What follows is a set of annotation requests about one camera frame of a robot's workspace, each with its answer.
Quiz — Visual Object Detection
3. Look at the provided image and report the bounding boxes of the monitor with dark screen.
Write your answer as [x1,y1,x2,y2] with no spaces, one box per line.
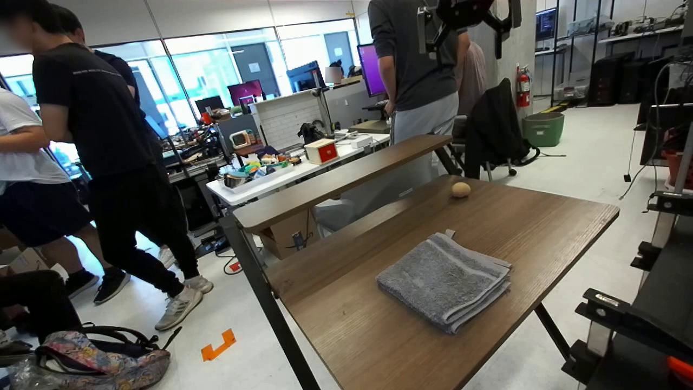
[285,61,327,95]

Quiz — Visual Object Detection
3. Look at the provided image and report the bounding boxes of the grey towel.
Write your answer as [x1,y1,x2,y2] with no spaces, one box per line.
[375,230,513,337]

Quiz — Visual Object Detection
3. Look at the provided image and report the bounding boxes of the narrow wooden table black legs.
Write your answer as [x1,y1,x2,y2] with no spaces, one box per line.
[221,133,453,390]

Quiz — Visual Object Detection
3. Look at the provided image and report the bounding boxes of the person in white shirt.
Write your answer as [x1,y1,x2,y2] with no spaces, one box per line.
[0,84,132,308]

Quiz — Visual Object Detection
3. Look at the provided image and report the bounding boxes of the monitor with purple screen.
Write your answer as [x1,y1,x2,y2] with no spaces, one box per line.
[358,42,390,100]

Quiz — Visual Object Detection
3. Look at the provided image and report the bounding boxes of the white cluttered table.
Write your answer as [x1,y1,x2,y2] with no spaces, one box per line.
[204,133,392,210]

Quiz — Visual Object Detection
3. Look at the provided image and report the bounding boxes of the black work table leg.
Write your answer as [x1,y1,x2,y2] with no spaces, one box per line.
[532,302,573,361]

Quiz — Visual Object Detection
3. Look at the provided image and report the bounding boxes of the cardboard box under table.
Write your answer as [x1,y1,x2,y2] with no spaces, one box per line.
[260,209,321,260]

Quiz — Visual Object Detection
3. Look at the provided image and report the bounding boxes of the colourful small toys pile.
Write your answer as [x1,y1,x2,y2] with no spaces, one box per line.
[222,151,305,190]

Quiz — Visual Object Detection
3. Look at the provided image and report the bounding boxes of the floral patterned backpack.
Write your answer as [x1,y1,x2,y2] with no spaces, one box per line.
[0,325,174,390]

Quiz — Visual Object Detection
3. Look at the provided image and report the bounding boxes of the person in black clothes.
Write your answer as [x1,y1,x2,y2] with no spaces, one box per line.
[30,2,217,334]

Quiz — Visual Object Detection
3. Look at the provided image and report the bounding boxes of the red fire extinguisher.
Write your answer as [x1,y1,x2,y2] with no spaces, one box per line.
[513,66,532,111]

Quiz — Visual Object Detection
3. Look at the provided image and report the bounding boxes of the tan round plushie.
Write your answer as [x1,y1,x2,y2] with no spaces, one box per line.
[449,181,474,201]

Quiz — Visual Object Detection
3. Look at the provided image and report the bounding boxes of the monitor with magenta screen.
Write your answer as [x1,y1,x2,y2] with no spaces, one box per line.
[227,81,267,111]

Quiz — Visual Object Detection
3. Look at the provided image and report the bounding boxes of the person in grey sweatpants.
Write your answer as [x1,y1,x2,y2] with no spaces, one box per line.
[366,0,483,185]

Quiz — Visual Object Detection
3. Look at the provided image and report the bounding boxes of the seated person with dark hair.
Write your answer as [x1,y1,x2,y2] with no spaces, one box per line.
[327,61,349,86]

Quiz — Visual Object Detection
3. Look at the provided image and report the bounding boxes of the black metal shelving rack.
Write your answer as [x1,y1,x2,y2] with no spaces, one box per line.
[532,0,693,111]

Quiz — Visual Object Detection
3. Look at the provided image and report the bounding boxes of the red and white box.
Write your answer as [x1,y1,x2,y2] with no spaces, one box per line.
[304,136,341,168]

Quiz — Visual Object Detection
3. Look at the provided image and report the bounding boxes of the green plastic basket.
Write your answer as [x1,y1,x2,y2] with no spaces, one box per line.
[521,111,568,150]

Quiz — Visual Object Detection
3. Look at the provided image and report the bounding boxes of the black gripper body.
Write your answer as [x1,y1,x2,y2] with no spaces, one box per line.
[435,0,506,33]

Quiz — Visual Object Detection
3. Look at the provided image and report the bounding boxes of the black jacket on chair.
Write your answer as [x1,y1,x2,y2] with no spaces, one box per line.
[462,77,541,182]

